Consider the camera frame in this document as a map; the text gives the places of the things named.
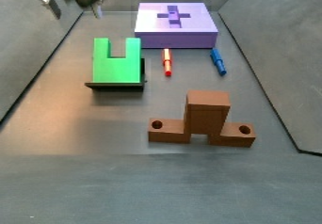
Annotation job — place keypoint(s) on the green U-shaped block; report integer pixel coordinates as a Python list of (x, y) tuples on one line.
[(103, 47)]

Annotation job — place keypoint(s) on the red cylindrical peg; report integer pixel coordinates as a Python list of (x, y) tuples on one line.
[(165, 61)]

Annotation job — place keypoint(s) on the blue cylindrical peg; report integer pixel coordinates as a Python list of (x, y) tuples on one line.
[(218, 61)]

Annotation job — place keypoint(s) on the purple board with cross slot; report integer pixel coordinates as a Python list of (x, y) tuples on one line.
[(175, 25)]

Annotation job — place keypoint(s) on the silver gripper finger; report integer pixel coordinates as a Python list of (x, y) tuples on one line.
[(96, 8), (52, 7)]

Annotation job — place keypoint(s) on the brown T-shaped block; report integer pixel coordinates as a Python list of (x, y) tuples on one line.
[(204, 114)]

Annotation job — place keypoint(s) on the black angle bracket fixture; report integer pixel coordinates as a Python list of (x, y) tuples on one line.
[(117, 85)]

